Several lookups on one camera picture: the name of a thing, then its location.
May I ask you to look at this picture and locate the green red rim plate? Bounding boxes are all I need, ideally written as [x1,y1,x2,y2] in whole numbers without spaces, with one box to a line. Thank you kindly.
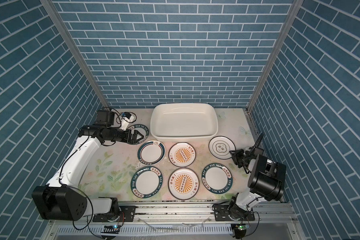
[138,140,166,165]

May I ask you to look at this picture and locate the white plate thin green ring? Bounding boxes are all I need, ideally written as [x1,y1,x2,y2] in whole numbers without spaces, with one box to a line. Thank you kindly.
[208,135,237,160]

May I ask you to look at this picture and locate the orange sunburst plate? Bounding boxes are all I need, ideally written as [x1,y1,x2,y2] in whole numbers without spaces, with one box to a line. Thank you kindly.
[168,168,200,200]
[169,142,196,168]

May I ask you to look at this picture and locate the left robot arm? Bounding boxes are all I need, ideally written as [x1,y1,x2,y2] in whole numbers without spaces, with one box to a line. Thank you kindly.
[32,124,149,222]

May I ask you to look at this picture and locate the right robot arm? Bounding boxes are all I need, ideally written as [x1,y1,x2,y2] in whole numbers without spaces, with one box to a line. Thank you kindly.
[228,147,287,221]

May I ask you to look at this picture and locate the white plastic bin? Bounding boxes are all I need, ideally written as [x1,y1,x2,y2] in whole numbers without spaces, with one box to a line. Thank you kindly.
[150,103,219,142]

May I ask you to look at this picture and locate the small green rim plate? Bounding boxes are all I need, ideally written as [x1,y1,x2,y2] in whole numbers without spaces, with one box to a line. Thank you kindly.
[127,124,150,145]

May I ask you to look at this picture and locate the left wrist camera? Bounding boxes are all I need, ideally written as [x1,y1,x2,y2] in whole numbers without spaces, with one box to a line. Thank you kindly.
[120,112,137,131]

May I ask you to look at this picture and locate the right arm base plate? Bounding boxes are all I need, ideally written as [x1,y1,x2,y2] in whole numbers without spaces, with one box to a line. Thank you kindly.
[212,204,255,222]

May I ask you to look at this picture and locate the aluminium rail frame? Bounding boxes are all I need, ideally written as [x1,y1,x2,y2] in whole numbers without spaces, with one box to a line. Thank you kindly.
[41,201,305,240]

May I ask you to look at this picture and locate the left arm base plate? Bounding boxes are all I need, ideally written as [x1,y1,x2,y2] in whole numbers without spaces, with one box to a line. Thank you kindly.
[93,206,136,224]

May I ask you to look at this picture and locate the white slotted cable duct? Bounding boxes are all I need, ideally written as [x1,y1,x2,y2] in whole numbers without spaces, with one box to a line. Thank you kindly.
[57,224,233,237]

